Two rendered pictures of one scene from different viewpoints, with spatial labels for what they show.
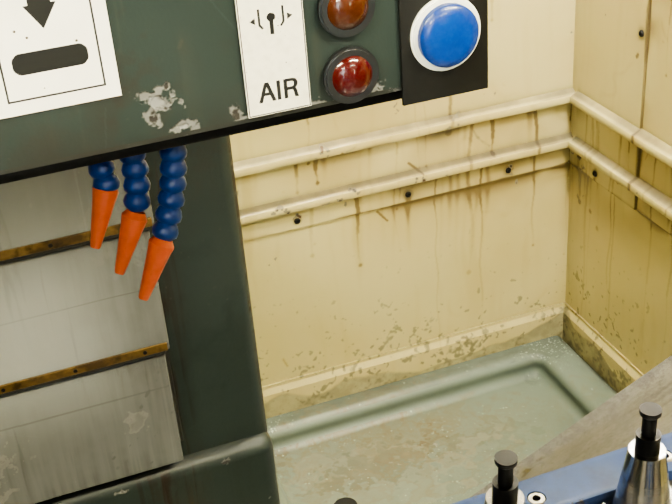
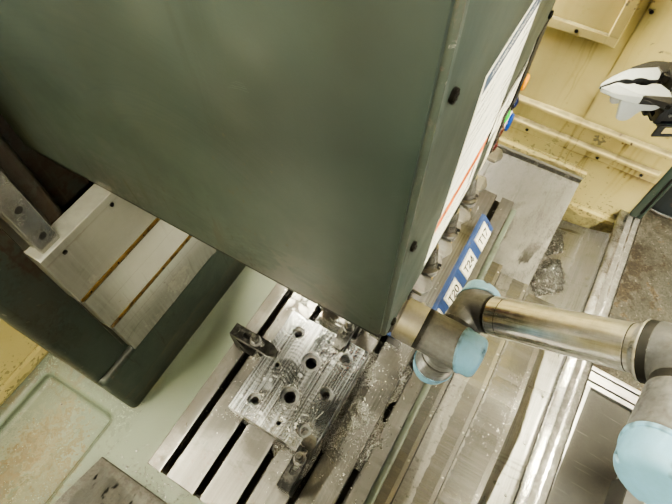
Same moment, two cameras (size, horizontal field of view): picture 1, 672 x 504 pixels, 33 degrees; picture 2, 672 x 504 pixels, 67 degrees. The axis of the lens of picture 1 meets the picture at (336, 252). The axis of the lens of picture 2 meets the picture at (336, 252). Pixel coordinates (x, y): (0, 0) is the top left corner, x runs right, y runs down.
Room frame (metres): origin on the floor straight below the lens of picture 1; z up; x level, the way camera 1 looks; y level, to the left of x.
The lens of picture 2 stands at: (0.24, 0.54, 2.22)
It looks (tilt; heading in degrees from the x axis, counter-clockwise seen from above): 60 degrees down; 318
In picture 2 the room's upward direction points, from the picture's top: 1 degrees clockwise
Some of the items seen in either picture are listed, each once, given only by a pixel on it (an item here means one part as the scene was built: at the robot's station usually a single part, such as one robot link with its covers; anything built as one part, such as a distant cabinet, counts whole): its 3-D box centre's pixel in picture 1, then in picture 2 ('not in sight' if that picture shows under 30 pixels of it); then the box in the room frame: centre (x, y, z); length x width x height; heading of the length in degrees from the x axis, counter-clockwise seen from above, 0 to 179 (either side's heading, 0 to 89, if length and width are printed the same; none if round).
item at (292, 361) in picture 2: not in sight; (301, 381); (0.56, 0.36, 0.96); 0.29 x 0.23 x 0.05; 108
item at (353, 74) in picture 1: (351, 75); not in sight; (0.49, -0.01, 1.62); 0.02 x 0.01 x 0.02; 108
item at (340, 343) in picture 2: not in sight; (349, 330); (0.58, 0.18, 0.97); 0.13 x 0.03 x 0.15; 108
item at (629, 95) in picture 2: not in sight; (628, 104); (0.38, -0.17, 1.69); 0.09 x 0.03 x 0.06; 48
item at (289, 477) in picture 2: not in sight; (298, 463); (0.42, 0.49, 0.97); 0.13 x 0.03 x 0.15; 108
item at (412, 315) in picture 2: not in sight; (409, 319); (0.41, 0.22, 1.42); 0.08 x 0.05 x 0.08; 109
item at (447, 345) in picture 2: not in sight; (450, 344); (0.33, 0.19, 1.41); 0.11 x 0.08 x 0.09; 19
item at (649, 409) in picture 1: (648, 429); not in sight; (0.59, -0.20, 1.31); 0.02 x 0.02 x 0.03
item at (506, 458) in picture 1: (505, 477); not in sight; (0.55, -0.10, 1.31); 0.02 x 0.02 x 0.03
